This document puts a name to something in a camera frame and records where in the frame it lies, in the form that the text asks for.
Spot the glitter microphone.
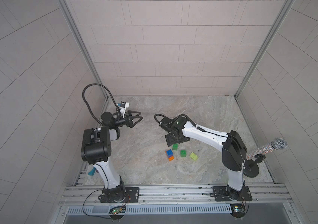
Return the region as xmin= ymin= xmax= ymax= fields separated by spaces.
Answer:
xmin=246 ymin=138 xmax=288 ymax=161

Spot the teal object by wall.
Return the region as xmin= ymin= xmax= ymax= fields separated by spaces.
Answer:
xmin=88 ymin=167 xmax=96 ymax=176

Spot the blue lego brick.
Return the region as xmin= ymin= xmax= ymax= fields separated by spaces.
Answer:
xmin=166 ymin=149 xmax=173 ymax=158

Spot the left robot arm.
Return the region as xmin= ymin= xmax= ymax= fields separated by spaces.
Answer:
xmin=81 ymin=110 xmax=143 ymax=203

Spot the aluminium rail frame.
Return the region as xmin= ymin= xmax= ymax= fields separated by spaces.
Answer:
xmin=59 ymin=183 xmax=293 ymax=206

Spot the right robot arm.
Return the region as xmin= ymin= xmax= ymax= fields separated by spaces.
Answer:
xmin=154 ymin=114 xmax=252 ymax=201

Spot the circuit board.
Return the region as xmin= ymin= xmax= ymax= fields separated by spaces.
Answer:
xmin=109 ymin=206 xmax=126 ymax=215
xmin=230 ymin=204 xmax=246 ymax=218

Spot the dark green lego brick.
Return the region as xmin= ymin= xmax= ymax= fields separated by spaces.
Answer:
xmin=172 ymin=143 xmax=178 ymax=151

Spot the right circuit board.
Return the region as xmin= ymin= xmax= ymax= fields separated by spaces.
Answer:
xmin=230 ymin=204 xmax=246 ymax=218

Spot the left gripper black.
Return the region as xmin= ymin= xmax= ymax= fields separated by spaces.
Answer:
xmin=111 ymin=112 xmax=140 ymax=132

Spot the left black cable loop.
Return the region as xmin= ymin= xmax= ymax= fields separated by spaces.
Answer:
xmin=81 ymin=83 xmax=122 ymax=126

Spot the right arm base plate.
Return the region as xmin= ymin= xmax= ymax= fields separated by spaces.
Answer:
xmin=210 ymin=185 xmax=253 ymax=202

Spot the perforated cable duct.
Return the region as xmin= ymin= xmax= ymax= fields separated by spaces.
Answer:
xmin=67 ymin=204 xmax=232 ymax=216

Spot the microphone stand base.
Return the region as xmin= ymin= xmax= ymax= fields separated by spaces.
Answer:
xmin=243 ymin=154 xmax=266 ymax=178

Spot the left circuit board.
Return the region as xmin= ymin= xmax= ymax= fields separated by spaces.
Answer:
xmin=109 ymin=206 xmax=126 ymax=215

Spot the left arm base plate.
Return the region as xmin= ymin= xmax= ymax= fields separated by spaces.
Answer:
xmin=98 ymin=187 xmax=140 ymax=203

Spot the lime green lego brick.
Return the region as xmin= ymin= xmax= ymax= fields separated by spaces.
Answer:
xmin=189 ymin=152 xmax=198 ymax=161

